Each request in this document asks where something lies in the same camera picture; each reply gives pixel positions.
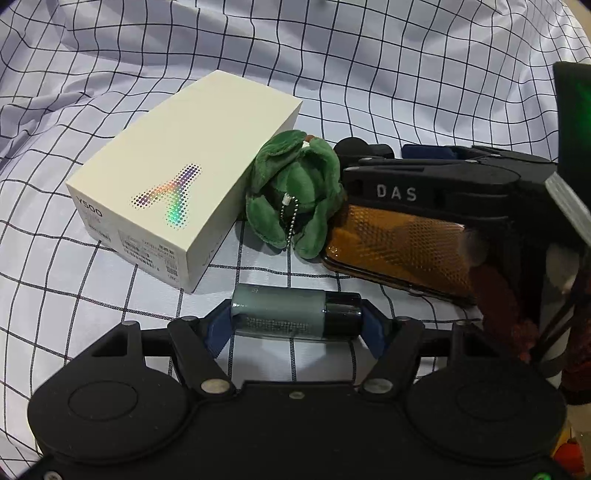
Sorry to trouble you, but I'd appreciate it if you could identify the white checked bed sheet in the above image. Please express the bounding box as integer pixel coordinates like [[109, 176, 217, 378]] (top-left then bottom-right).
[[0, 0, 591, 416]]

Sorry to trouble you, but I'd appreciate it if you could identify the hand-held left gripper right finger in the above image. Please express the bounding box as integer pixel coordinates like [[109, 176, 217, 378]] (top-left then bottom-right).
[[358, 299, 504, 403]]

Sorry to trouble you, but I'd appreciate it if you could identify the green plush keychain toy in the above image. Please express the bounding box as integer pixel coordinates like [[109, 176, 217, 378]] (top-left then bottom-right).
[[245, 130, 347, 259]]

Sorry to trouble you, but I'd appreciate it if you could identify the grey-green cosmetic bottle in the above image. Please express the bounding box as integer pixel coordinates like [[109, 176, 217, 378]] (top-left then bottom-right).
[[231, 284, 363, 342]]

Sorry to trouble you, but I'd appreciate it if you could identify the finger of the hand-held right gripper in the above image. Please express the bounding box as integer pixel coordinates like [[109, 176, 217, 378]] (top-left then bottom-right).
[[342, 158, 521, 207], [401, 144, 555, 169]]

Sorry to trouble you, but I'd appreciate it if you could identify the brown leather case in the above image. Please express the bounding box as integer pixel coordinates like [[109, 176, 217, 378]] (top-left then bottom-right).
[[321, 203, 485, 308]]

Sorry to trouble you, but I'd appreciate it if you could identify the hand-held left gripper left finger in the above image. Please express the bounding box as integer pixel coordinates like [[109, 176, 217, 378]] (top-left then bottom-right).
[[88, 300, 238, 403]]

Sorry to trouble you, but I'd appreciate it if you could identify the white cardboard box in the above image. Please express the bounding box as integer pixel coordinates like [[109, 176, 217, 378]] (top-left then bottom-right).
[[66, 69, 304, 294]]

